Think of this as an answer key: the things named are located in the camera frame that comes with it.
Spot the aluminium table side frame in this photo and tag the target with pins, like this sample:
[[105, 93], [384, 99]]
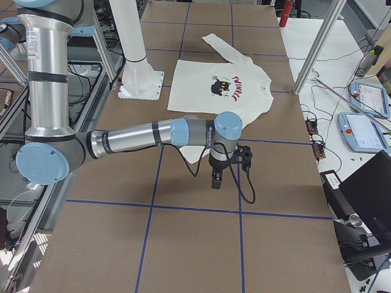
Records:
[[50, 149]]

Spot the red bottle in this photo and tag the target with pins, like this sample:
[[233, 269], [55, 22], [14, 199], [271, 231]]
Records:
[[286, 13]]

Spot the near orange black connector box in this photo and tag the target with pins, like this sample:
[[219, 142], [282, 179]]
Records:
[[318, 150]]

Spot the aluminium frame post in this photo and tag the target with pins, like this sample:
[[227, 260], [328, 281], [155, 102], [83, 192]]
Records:
[[320, 39]]

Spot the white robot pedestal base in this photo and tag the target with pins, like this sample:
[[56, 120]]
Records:
[[139, 79]]

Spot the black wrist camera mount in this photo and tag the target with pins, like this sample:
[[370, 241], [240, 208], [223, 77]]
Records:
[[242, 155]]

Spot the black box with white label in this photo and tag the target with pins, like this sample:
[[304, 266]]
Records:
[[336, 200]]

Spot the near blue teach pendant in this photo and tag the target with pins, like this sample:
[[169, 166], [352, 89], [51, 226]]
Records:
[[361, 134]]

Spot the blue teach pendant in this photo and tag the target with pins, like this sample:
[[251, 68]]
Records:
[[361, 134], [371, 99]]

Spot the orange black connector box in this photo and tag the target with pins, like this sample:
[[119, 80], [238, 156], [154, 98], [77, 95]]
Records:
[[318, 150], [311, 127]]

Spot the far orange black connector box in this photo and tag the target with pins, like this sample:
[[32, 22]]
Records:
[[311, 127]]

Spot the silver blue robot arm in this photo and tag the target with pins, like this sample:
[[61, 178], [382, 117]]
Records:
[[179, 132]]

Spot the black monitor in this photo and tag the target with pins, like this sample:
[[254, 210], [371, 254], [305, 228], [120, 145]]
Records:
[[367, 190]]

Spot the cream long sleeve cat shirt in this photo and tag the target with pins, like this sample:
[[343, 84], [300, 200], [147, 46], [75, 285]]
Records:
[[237, 86]]

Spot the seated person beige clothes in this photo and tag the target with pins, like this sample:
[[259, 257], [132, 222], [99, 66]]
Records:
[[382, 66]]

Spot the far blue teach pendant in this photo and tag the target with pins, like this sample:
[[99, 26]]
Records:
[[371, 99]]

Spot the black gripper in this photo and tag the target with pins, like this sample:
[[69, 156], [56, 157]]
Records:
[[218, 168]]

